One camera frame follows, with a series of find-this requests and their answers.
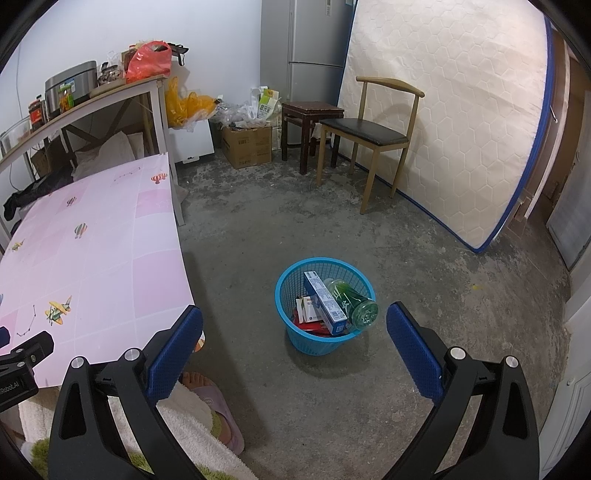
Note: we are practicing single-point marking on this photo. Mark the small cardboard box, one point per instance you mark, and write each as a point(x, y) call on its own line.
point(40, 164)

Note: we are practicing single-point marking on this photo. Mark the pink patterned table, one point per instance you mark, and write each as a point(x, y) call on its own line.
point(106, 258)

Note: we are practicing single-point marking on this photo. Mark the clear plastic bags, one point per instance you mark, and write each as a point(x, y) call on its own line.
point(238, 115)

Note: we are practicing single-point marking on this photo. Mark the white frame side table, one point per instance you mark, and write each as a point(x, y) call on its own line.
point(157, 115)

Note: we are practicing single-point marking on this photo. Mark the person's cream fleece trouser leg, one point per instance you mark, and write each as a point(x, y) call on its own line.
point(198, 429)

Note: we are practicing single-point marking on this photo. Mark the black pan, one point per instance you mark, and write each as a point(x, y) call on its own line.
point(178, 47)

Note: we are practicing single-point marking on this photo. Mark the blue plastic waste basket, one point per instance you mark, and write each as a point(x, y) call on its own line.
point(314, 346)

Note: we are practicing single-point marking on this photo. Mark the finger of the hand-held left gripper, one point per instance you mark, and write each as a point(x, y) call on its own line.
point(27, 348)

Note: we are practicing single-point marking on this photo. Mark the white panel door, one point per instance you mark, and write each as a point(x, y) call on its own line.
point(572, 392)

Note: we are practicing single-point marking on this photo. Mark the green plastic bottle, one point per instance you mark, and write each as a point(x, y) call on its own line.
point(355, 304)

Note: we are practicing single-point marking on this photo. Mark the blue white carton box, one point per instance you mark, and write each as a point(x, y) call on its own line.
point(323, 300)

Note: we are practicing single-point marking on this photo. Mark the white green paper bag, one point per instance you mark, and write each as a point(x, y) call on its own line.
point(267, 104)

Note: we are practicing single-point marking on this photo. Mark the brown wooden door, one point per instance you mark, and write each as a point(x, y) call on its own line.
point(561, 69)

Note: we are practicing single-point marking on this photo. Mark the black cloth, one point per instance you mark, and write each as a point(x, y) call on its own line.
point(32, 194)

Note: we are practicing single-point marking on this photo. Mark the wooden chair with dark seat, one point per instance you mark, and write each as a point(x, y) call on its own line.
point(364, 131)

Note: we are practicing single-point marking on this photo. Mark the red sauce jar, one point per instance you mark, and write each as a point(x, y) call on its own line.
point(37, 113)

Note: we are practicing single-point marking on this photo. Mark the clear plastic container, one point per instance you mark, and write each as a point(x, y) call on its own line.
point(16, 136)

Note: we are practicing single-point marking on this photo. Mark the cream mattress with blue edge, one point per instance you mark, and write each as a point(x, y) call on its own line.
point(438, 115)

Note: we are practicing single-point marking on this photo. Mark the dark wooden stool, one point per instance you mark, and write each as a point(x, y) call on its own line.
point(311, 108)

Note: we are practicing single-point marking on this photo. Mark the silver rice cooker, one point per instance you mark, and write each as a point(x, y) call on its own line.
point(78, 76)

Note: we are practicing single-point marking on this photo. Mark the brown cardboard box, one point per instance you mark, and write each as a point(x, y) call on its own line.
point(247, 147)

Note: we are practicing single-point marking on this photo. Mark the silver fridge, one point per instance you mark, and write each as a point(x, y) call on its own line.
point(304, 46)

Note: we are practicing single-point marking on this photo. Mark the red snack packet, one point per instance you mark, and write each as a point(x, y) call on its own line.
point(314, 327)

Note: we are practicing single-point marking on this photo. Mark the red plastic bag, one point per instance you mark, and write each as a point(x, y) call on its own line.
point(147, 62)

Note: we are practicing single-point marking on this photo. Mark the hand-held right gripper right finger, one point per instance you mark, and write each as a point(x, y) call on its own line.
point(413, 350)

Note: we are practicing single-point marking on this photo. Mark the lilac slipper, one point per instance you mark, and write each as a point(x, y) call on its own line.
point(217, 401)

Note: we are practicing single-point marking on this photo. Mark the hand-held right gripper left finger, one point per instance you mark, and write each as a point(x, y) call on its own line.
point(178, 350)

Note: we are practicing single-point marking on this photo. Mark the orange plastic bag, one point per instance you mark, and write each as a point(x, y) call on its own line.
point(189, 104)

